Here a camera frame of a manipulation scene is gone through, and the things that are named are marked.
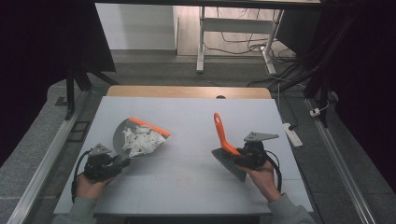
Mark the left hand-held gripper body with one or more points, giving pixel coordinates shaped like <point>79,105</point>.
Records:
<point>98,163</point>

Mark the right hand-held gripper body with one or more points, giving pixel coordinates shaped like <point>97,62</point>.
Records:
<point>257,152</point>

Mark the grey dustpan with orange edge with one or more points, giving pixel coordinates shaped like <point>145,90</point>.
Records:
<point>120,137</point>

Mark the white paper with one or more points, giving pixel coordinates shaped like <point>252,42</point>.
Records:
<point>143,141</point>

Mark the person's left hand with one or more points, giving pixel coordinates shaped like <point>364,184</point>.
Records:
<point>90,188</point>

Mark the person's right hand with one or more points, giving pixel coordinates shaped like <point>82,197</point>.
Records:
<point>264,180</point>

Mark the white power strip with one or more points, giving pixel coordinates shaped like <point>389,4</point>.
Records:
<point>292,134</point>

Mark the white plug adapter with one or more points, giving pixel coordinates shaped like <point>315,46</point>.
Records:
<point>315,112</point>

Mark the wooden table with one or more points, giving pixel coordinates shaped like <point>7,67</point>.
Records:
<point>186,92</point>

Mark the black metal stand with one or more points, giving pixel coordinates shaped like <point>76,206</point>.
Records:
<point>73,84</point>
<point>320,71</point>

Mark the dark curtain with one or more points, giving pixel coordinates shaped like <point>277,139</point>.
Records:
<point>367,77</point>
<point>40,46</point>

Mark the aluminium rail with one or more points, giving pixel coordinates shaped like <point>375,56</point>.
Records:
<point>46,158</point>
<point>342,171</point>

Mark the white desk frame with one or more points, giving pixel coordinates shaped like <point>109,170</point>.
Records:
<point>236,25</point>

